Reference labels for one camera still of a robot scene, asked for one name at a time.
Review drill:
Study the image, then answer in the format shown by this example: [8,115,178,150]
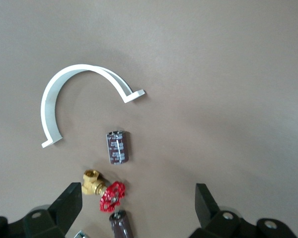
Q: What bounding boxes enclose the brown cylindrical capacitor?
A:
[109,210,135,238]
[105,130,130,165]

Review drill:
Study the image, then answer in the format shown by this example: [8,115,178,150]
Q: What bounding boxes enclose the brass valve red handwheel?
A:
[81,169,126,213]

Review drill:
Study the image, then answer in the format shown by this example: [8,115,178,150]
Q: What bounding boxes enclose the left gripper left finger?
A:
[0,182,83,238]

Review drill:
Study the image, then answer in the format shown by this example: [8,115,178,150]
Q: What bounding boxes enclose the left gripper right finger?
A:
[188,182,298,238]

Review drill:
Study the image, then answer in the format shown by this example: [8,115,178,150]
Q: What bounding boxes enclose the white curved pipe clamp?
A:
[40,63,146,149]

